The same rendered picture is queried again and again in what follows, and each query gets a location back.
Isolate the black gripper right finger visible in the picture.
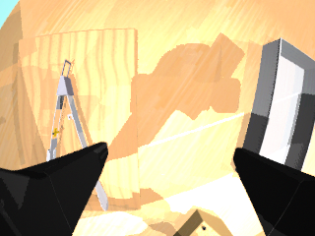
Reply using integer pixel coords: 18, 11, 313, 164
233, 148, 315, 236

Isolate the grey metal roasting tin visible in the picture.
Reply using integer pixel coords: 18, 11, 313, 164
243, 36, 315, 170

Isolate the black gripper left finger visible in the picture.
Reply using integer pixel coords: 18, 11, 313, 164
0, 142, 107, 236

